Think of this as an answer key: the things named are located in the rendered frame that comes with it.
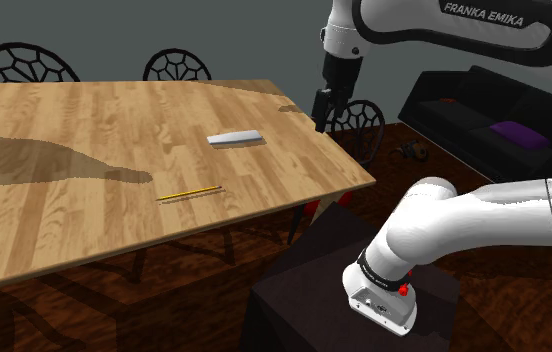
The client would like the dark robot stand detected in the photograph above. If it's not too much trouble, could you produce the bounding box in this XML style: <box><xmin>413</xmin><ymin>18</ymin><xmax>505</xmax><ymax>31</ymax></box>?
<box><xmin>239</xmin><ymin>200</ymin><xmax>462</xmax><ymax>352</ymax></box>

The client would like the wooden table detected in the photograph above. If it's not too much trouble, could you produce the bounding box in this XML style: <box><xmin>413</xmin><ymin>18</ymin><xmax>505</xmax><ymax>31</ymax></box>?
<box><xmin>0</xmin><ymin>79</ymin><xmax>378</xmax><ymax>299</ymax></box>

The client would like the small dark brown object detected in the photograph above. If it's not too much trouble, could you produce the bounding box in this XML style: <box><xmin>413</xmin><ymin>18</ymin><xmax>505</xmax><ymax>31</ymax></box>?
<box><xmin>391</xmin><ymin>140</ymin><xmax>430</xmax><ymax>163</ymax></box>

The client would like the yellow pencil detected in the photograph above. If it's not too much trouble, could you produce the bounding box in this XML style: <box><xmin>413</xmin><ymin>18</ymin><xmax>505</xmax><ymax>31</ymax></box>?
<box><xmin>155</xmin><ymin>185</ymin><xmax>224</xmax><ymax>202</ymax></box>

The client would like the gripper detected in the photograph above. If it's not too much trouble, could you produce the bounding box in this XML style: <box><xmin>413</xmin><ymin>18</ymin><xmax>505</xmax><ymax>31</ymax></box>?
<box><xmin>310</xmin><ymin>51</ymin><xmax>364</xmax><ymax>134</ymax></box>

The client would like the black sofa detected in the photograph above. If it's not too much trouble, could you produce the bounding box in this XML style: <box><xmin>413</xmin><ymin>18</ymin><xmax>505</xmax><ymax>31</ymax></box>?
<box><xmin>397</xmin><ymin>65</ymin><xmax>552</xmax><ymax>184</ymax></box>

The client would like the silver flat rectangular box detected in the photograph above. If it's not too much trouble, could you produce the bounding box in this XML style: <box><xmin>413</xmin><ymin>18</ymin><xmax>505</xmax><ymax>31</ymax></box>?
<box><xmin>206</xmin><ymin>129</ymin><xmax>265</xmax><ymax>148</ymax></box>

